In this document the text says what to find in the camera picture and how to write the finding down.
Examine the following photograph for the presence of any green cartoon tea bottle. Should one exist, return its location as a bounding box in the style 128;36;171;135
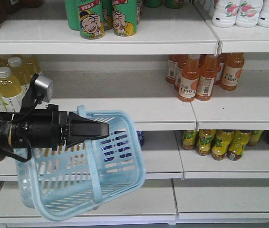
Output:
76;0;105;40
112;0;137;37

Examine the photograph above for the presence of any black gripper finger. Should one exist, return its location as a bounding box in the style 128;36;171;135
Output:
66;112;109;147

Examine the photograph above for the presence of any blue sports drink bottle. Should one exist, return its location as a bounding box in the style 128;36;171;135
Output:
136;131;145;146
101;131;132;162

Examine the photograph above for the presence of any light blue plastic basket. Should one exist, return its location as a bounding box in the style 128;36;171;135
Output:
16;105;145;221

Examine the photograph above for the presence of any white store shelving unit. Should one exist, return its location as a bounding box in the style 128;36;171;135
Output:
0;0;269;228

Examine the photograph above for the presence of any orange juice bottle C100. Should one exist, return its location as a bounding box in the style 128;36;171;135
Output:
195;54;219;101
178;54;201;102
220;52;244;91

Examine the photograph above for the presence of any yellow lemon tea bottle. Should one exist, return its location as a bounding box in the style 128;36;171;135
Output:
196;129;217;156
181;130;198;150
247;130;264;146
227;130;251;161
211;130;234;161

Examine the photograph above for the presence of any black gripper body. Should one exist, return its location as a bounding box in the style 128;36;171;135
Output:
10;104;68;150

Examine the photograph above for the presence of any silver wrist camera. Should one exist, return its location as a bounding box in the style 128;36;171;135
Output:
29;73;54;103

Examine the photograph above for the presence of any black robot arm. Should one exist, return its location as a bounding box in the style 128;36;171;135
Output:
0;104;109;162

